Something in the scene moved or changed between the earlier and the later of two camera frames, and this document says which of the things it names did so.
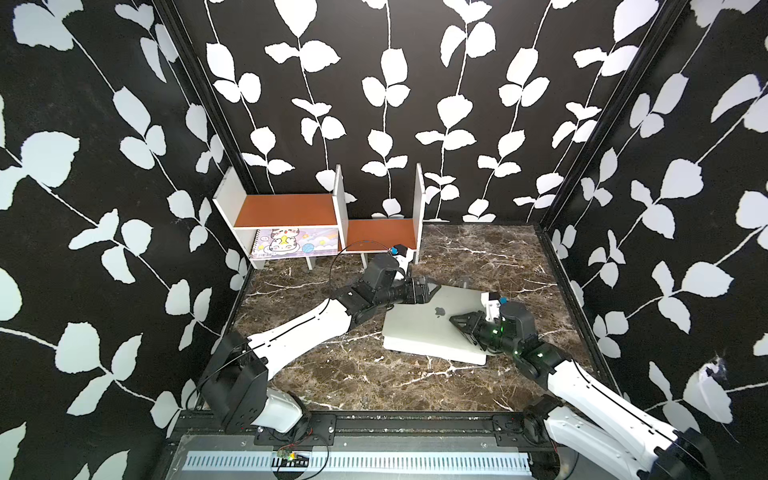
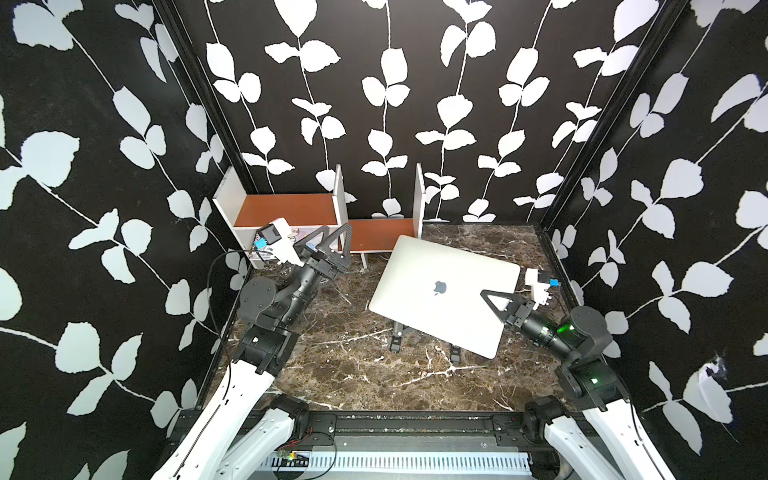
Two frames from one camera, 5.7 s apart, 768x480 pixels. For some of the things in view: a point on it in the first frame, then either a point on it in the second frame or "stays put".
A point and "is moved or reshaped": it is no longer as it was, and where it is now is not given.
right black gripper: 476,324 -> 520,315
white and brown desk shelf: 310,226 stays put
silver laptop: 426,329 is moved or reshaped
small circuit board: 285,458 stays put
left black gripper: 422,296 -> 325,265
